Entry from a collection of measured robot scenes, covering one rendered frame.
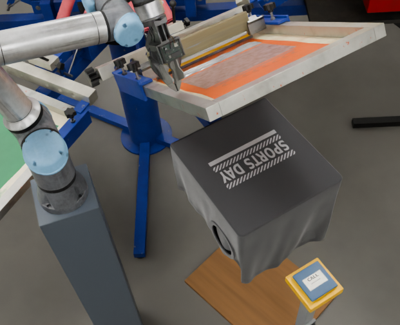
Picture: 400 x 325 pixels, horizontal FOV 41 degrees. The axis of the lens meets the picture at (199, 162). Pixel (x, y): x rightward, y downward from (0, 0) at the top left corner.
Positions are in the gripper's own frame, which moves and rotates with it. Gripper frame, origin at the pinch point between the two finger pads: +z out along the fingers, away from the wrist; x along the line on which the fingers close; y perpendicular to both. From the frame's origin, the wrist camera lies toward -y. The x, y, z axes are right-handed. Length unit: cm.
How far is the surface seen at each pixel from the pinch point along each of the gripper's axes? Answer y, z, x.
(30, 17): -139, -24, -12
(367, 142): -103, 108, 136
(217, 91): 3.4, 5.7, 10.4
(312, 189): -6, 56, 37
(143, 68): -33.6, -1.3, 2.7
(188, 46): -36.2, -1.5, 21.5
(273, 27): -30, 3, 53
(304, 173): -12, 52, 39
